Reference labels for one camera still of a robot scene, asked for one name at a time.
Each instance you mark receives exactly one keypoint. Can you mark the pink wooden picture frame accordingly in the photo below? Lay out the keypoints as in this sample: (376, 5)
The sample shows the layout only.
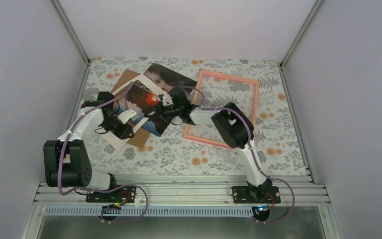
(216, 90)

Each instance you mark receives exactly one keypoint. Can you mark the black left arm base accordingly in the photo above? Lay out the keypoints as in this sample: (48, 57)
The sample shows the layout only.
(110, 194)

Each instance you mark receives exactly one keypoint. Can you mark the brown cardboard backing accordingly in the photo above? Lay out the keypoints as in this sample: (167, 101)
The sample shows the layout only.
(141, 135)

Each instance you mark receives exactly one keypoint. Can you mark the aluminium rail base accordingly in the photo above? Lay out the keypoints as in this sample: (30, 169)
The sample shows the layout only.
(182, 207)

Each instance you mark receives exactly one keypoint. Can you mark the floral patterned tablecloth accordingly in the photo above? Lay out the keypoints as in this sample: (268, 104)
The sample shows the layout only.
(276, 141)

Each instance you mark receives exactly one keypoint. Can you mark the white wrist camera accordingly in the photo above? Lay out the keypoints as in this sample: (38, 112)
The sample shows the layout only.
(127, 115)
(162, 100)

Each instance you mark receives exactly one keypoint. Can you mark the white mat board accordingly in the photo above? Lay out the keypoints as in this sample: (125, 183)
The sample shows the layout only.
(117, 143)

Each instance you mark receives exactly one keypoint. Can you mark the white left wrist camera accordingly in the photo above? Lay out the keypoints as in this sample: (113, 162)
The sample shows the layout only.
(127, 115)

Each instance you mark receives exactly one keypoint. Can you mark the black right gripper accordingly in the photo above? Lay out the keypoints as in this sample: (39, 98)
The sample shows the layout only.
(153, 116)

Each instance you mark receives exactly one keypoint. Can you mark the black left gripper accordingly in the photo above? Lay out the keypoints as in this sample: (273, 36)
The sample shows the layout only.
(126, 130)

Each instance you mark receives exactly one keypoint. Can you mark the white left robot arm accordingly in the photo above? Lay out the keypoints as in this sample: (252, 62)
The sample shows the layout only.
(66, 161)

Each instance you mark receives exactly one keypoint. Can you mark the sunset landscape photo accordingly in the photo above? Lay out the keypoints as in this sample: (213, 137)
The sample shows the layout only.
(141, 100)

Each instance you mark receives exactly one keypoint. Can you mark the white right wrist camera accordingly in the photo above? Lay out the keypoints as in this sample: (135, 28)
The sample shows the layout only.
(162, 100)

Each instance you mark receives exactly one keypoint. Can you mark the clear acrylic sheet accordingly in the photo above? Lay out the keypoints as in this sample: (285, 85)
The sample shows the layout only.
(168, 79)

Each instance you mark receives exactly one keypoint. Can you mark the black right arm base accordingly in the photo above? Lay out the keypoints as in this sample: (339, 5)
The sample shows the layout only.
(265, 193)

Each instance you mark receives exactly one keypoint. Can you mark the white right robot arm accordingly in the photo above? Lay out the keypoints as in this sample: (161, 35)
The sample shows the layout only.
(233, 126)

